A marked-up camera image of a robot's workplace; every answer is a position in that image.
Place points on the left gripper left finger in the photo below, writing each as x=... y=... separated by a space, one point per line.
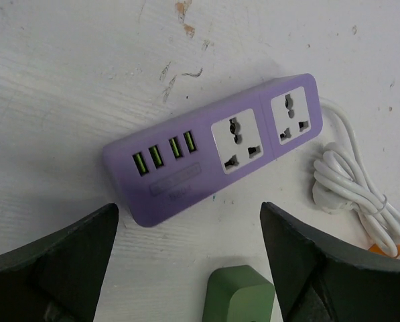
x=59 y=277

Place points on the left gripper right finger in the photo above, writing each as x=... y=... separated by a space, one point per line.
x=318 y=277

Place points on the green power strip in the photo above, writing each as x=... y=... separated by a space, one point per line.
x=238 y=293

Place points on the purple usb hub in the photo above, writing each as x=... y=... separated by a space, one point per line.
x=162 y=170

